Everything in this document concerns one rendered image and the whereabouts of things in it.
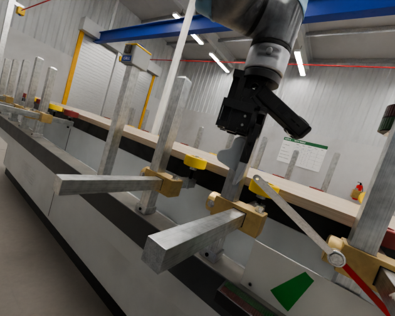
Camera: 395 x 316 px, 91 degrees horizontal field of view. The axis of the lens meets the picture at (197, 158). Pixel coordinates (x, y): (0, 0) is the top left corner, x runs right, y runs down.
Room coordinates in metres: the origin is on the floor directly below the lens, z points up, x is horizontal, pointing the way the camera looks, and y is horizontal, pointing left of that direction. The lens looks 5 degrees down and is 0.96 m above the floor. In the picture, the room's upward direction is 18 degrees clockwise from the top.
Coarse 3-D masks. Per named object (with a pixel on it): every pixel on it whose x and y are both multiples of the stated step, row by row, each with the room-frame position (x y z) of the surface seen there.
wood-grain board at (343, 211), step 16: (80, 112) 1.57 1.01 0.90; (128, 128) 1.44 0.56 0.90; (144, 144) 0.89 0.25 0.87; (176, 144) 1.28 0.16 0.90; (208, 160) 0.80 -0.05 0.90; (224, 176) 0.66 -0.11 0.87; (272, 176) 1.08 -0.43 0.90; (288, 192) 0.55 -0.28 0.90; (304, 192) 0.69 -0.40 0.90; (320, 192) 0.98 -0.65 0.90; (304, 208) 0.53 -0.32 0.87; (320, 208) 0.51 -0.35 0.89; (336, 208) 0.52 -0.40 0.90; (352, 208) 0.67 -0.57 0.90; (352, 224) 0.47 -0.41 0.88
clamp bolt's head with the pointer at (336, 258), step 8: (336, 248) 0.32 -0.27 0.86; (336, 256) 0.31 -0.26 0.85; (336, 264) 0.30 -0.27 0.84; (352, 272) 0.30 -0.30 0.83; (360, 280) 0.30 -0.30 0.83; (368, 288) 0.29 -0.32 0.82; (368, 296) 0.29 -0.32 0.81; (376, 296) 0.28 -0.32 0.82; (376, 304) 0.28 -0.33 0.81; (384, 304) 0.28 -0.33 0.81; (384, 312) 0.28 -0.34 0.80
